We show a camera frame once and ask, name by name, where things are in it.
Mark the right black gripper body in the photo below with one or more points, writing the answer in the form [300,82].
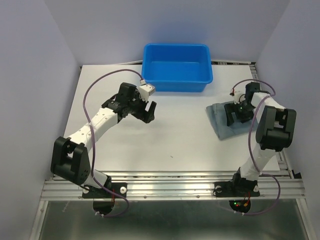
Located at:
[245,111]

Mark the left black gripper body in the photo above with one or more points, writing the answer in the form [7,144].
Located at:
[137,106]

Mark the light denim skirt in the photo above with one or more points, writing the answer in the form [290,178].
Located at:
[218,120]

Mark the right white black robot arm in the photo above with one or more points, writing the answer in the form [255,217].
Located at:
[274,132]

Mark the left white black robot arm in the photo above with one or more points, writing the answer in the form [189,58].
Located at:
[70,157]

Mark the blue plastic bin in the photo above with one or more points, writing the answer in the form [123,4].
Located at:
[173,67]

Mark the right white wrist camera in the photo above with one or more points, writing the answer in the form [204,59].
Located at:
[238,96]

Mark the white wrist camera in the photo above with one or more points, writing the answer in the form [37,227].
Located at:
[238,96]
[146,91]

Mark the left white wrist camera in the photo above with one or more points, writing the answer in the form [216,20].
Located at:
[146,91]

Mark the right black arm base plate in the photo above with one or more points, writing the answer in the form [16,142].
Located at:
[225,188]

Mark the aluminium extrusion frame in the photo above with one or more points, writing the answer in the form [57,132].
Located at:
[170,167]

